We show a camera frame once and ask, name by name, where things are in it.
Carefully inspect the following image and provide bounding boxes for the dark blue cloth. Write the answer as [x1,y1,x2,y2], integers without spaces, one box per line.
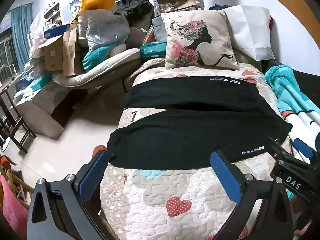
[209,4,231,11]

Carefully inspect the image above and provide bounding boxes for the teal fleece blanket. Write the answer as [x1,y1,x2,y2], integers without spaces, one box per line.
[264,64,320,165]

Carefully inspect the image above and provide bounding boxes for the white paper bag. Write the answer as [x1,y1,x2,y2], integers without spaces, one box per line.
[221,5,275,61]

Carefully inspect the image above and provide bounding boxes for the yellow bag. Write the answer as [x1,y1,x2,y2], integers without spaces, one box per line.
[79,0,117,12]

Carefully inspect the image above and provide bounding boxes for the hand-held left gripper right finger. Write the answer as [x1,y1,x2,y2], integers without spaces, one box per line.
[210,150,294,240]

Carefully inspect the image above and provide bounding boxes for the teal cloth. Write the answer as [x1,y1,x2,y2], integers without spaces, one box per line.
[82,42,118,72]

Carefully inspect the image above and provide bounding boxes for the barred window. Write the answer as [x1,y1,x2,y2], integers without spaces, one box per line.
[0,25,18,83]

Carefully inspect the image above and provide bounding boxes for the white wall shelf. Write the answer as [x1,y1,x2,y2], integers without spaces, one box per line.
[44,2,62,28]

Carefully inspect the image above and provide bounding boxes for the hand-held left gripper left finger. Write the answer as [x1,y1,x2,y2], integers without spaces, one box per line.
[26,149,118,240]

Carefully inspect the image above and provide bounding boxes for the teal flat box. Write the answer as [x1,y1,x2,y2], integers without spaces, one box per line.
[139,41,167,59]

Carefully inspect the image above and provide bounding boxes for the metal shelf rack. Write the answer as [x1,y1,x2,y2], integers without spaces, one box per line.
[149,0,205,24]

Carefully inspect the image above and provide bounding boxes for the grey storage bag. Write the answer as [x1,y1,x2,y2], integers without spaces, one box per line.
[151,16,167,43]

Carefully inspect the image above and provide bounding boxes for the white plastic bag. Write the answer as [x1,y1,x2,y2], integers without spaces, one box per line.
[28,12,46,58]

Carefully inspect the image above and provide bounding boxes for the blue box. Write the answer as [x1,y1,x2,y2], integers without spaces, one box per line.
[44,25,71,39]

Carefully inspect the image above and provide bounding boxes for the pink cloth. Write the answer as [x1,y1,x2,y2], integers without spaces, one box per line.
[0,175,30,233]

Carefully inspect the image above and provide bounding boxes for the brown paper bag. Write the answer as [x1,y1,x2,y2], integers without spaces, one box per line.
[62,26,81,77]

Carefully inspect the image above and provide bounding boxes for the wooden rack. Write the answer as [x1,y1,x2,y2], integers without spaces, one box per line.
[0,165,35,207]

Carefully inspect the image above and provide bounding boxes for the open cardboard box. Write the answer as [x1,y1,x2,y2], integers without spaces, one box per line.
[37,34,66,72]

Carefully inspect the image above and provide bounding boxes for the floral printed pillow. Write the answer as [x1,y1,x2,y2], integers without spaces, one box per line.
[160,9,240,70]

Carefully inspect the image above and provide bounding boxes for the black pants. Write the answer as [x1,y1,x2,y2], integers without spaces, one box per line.
[107,76,293,168]

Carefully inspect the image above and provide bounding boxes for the black clothing pile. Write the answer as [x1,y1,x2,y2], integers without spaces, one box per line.
[114,0,154,27]

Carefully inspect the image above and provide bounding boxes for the heart-patterned quilt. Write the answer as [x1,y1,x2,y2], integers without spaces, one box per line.
[99,62,298,240]

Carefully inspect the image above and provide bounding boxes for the clear plastic bag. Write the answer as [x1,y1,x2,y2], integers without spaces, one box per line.
[85,12,131,53]

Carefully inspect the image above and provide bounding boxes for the dark wooden chair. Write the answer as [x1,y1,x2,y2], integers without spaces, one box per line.
[0,85,37,154]

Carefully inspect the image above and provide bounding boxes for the blue curtain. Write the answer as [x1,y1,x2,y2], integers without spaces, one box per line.
[10,2,34,68]

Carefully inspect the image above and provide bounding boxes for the beige cushion pad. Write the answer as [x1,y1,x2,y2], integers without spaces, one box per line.
[51,47,142,89]

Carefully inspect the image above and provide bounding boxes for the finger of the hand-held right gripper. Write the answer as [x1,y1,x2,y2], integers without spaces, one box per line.
[294,137,320,162]
[267,136,302,167]

